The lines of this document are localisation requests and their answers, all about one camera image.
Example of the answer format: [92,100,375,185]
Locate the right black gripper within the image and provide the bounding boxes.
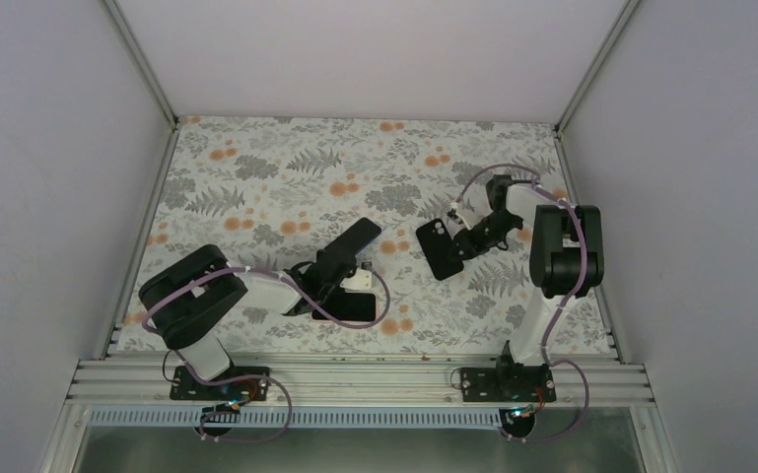
[448,212,524,262]

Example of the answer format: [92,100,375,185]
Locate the black phone with pink edge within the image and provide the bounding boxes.
[320,290,377,323]

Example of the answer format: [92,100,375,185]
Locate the black phone case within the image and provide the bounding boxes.
[415,219,464,281]

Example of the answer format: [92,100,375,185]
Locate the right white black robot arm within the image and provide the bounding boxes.
[448,174,604,401]

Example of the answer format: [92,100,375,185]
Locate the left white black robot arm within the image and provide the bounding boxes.
[138,244,377,399]

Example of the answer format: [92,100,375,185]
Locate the floral patterned table mat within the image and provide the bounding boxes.
[123,115,615,358]

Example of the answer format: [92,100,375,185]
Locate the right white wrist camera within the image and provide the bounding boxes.
[447,201,480,230]

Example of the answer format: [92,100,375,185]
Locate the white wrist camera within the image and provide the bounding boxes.
[447,201,480,230]
[339,262,374,292]

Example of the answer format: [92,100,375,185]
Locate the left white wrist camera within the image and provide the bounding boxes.
[339,262,374,292]

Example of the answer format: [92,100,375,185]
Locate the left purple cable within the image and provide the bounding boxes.
[142,265,393,445]

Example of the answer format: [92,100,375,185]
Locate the purple cable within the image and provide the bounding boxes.
[142,265,393,445]
[453,164,591,445]

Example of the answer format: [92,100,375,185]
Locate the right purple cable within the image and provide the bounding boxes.
[453,164,591,445]

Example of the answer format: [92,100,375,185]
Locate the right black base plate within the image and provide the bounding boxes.
[459,365,557,403]

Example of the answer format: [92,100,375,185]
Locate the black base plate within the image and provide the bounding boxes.
[459,365,557,403]
[169,367,270,403]

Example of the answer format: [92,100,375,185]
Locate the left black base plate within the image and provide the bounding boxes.
[169,367,270,403]

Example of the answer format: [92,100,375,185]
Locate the slotted grey cable duct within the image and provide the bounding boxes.
[87,406,502,430]

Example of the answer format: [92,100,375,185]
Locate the aluminium rail frame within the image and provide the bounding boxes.
[66,354,655,408]

